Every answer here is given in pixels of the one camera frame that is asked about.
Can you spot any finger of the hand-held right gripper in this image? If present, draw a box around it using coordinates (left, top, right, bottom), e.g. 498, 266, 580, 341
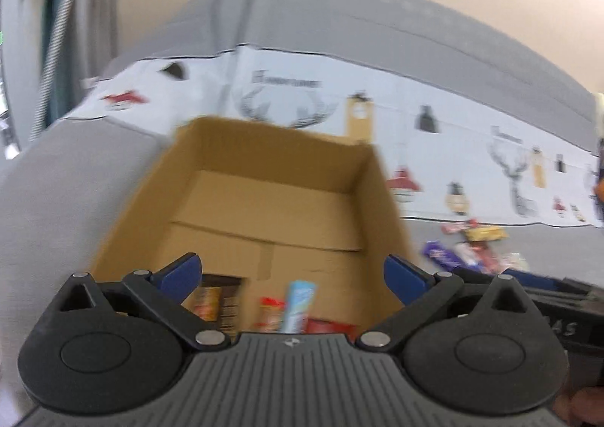
452, 265, 574, 299

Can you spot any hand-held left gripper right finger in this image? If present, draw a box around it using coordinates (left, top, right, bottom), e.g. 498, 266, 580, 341
356, 255, 539, 354

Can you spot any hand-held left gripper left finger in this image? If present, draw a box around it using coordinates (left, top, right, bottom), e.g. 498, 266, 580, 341
55, 253, 228, 352

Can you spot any red striped snack packet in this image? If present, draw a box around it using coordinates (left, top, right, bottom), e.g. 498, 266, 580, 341
456, 241, 504, 275

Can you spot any purple snack packet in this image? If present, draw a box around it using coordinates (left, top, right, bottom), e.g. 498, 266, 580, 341
423, 240, 463, 273

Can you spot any pale clear snack packet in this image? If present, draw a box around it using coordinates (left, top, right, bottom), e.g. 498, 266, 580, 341
499, 251, 530, 273

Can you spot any brown snack packet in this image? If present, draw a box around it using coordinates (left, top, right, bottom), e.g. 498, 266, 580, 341
182, 273, 245, 341

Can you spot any yellow snack packet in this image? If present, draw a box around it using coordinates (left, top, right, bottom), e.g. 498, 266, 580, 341
463, 226, 509, 243

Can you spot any red and white snack bar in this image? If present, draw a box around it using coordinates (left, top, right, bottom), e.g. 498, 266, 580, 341
441, 218, 478, 234

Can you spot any red and white snack packet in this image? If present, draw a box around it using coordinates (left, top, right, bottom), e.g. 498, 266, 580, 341
255, 297, 287, 333

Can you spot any cardboard box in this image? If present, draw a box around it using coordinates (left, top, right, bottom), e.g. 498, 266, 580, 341
89, 116, 428, 344

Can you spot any light blue snack packet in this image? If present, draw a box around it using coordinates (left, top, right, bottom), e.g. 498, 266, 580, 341
280, 280, 318, 334

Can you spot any person's right hand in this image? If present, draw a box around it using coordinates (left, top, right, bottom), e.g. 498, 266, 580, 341
552, 387, 604, 427

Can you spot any orange object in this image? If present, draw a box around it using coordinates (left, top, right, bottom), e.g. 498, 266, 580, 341
593, 138, 604, 223

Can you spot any white printed blanket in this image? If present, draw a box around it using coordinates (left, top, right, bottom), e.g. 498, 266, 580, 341
60, 44, 604, 228

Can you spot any dark green curtain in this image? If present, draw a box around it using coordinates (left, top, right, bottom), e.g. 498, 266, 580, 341
40, 0, 79, 126

